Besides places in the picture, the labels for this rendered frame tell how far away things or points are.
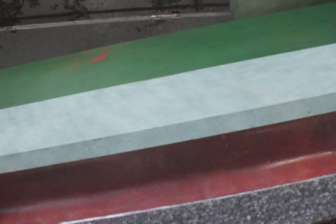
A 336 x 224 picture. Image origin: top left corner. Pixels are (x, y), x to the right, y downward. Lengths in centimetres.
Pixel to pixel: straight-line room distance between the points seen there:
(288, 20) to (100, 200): 32
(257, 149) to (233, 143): 2
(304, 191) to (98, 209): 16
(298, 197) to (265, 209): 3
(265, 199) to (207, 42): 26
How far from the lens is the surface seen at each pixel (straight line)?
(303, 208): 54
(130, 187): 55
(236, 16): 117
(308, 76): 54
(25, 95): 73
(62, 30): 136
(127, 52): 78
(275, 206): 54
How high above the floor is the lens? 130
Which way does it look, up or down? 70 degrees down
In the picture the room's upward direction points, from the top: 174 degrees counter-clockwise
